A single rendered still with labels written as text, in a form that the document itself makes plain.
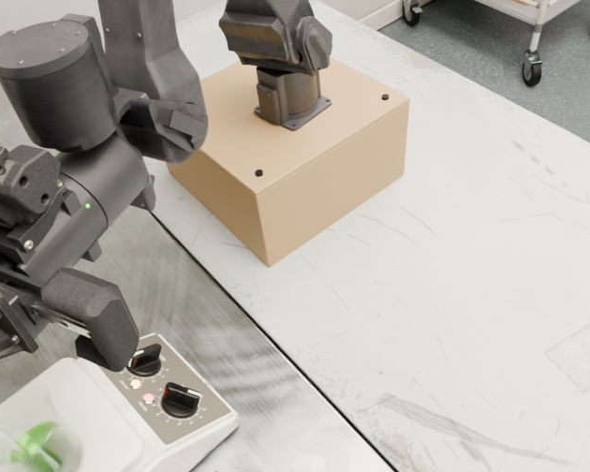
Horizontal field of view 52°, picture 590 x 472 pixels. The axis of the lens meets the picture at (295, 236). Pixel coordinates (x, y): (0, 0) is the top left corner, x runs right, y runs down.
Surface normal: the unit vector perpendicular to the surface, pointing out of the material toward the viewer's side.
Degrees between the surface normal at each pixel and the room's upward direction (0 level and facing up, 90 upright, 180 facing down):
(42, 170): 87
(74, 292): 2
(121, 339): 90
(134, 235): 0
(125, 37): 75
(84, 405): 0
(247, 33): 115
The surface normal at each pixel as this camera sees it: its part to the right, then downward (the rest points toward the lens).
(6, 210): 0.91, 0.22
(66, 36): -0.11, -0.69
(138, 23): -0.44, 0.51
